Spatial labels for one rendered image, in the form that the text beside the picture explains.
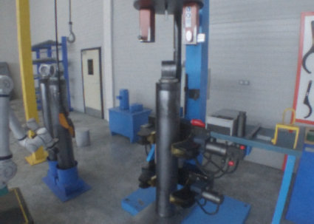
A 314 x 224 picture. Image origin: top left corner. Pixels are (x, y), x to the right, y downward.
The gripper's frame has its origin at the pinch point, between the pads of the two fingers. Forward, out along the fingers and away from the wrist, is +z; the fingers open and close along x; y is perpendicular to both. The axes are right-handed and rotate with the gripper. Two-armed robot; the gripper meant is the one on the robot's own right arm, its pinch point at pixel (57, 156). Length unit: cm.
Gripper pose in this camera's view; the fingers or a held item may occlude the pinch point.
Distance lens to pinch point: 206.0
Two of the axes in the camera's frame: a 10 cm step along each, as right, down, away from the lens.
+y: -5.6, 5.4, -6.2
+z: 1.5, 8.1, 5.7
